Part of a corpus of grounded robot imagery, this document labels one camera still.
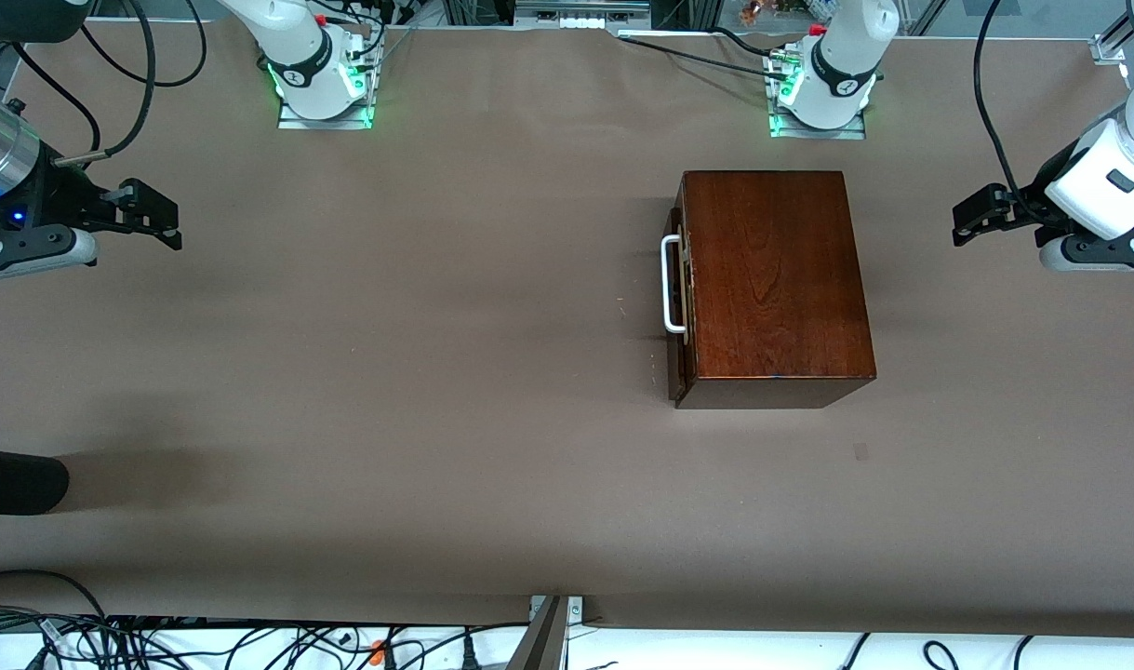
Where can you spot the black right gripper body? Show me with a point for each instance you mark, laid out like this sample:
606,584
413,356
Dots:
53,197

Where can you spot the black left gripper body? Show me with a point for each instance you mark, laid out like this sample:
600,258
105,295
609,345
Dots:
1029,204

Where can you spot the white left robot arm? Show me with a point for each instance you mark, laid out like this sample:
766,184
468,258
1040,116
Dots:
832,65

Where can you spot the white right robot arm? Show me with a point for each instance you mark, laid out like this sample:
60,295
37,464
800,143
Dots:
306,56

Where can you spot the dark brown wooden cabinet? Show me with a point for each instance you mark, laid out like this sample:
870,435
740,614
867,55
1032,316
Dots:
771,270

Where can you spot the black padded cylinder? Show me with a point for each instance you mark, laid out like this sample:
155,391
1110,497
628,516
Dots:
18,482

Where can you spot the white power strip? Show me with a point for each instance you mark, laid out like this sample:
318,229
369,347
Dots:
585,23

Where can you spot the grey metal box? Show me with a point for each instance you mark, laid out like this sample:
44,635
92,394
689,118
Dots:
585,9

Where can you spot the black power plug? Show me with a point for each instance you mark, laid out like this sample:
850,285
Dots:
469,651

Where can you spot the aluminium frame profile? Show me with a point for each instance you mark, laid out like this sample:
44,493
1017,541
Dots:
1108,48

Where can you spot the silver table edge bracket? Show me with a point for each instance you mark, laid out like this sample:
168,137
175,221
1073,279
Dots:
576,609

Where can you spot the dark grey post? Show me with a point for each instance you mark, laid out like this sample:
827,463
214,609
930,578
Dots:
539,647

